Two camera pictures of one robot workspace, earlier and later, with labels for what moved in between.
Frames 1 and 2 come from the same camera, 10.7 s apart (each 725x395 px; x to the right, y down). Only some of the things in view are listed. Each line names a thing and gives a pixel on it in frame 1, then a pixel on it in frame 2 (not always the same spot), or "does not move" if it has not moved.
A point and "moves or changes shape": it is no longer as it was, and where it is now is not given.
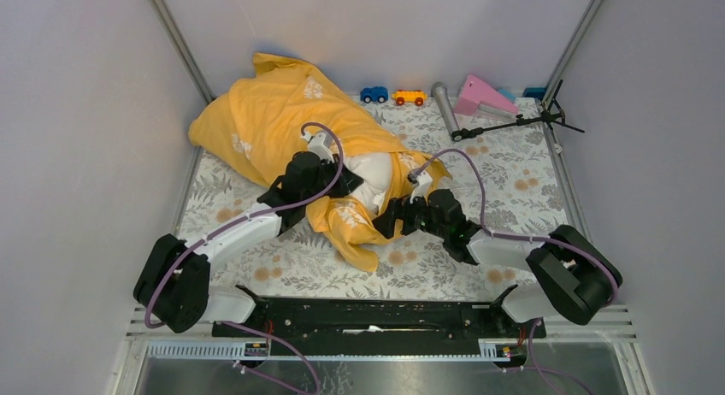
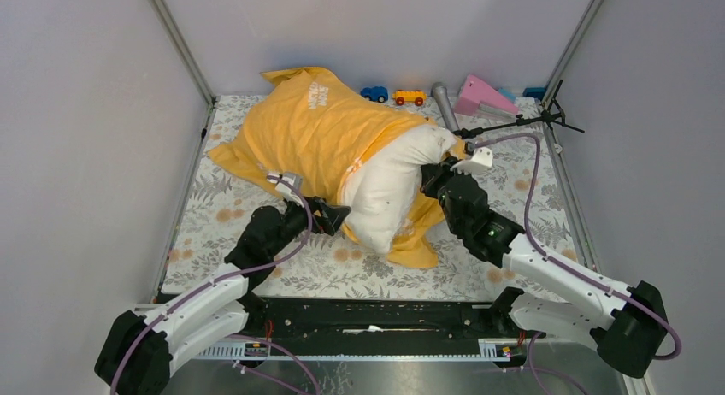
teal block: x=508 y=93 does not move
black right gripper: x=398 y=208 to x=435 y=173
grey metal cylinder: x=439 y=91 does not move
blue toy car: x=374 y=93 does not move
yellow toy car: x=417 y=97 does not move
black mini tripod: x=552 y=114 does not move
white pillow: x=374 y=168 moves or changes shape
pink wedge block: x=474 y=91 does not move
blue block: x=536 y=92 does not move
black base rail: x=315 y=320 does not move
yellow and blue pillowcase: x=279 y=109 moves or changes shape
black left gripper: x=346 y=184 to x=330 y=216
